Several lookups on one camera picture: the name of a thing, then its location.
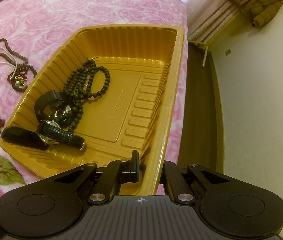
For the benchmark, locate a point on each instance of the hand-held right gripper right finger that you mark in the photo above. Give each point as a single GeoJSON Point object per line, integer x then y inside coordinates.
{"type": "Point", "coordinates": [170, 176]}

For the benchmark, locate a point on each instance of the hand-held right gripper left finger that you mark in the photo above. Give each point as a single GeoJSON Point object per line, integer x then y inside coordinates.
{"type": "Point", "coordinates": [134, 167]}

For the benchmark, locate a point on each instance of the yellow plastic tray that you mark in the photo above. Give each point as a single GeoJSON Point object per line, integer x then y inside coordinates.
{"type": "Point", "coordinates": [131, 80]}

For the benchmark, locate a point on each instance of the black wristwatch dark dial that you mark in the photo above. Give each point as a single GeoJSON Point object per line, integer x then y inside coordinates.
{"type": "Point", "coordinates": [44, 100]}

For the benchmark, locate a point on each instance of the black cylindrical tube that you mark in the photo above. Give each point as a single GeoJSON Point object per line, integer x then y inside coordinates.
{"type": "Point", "coordinates": [19, 136]}

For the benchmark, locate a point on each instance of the pearl brooch with red beads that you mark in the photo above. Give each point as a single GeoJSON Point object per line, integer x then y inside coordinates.
{"type": "Point", "coordinates": [19, 81]}

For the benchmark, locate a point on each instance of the pink pleated curtain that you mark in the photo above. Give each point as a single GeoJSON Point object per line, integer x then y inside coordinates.
{"type": "Point", "coordinates": [211, 22]}

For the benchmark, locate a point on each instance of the pink floral blanket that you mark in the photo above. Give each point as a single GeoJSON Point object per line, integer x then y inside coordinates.
{"type": "Point", "coordinates": [56, 10]}

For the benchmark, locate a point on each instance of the wooden stick frame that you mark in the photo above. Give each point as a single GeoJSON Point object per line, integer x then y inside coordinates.
{"type": "Point", "coordinates": [204, 56]}

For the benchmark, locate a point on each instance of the wall socket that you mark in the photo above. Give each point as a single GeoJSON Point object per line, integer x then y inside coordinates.
{"type": "Point", "coordinates": [228, 52]}

